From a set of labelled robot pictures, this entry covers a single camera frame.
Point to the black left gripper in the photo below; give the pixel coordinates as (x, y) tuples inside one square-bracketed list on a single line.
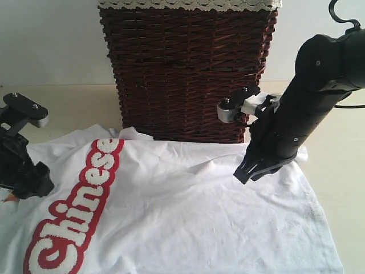
[(17, 168)]

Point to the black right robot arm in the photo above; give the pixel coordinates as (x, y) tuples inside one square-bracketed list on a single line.
[(327, 70)]

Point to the dark red wicker basket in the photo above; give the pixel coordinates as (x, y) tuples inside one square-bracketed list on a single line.
[(172, 67)]

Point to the white t-shirt with red lettering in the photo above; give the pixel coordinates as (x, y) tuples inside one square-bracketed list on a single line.
[(125, 203)]

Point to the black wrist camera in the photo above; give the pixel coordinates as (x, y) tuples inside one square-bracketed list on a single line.
[(249, 100), (20, 104)]

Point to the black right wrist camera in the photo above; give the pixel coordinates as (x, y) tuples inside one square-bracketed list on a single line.
[(249, 100)]

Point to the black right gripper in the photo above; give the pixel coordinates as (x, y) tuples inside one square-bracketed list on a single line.
[(276, 137)]

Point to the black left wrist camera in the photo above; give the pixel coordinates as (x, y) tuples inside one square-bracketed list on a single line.
[(20, 104)]

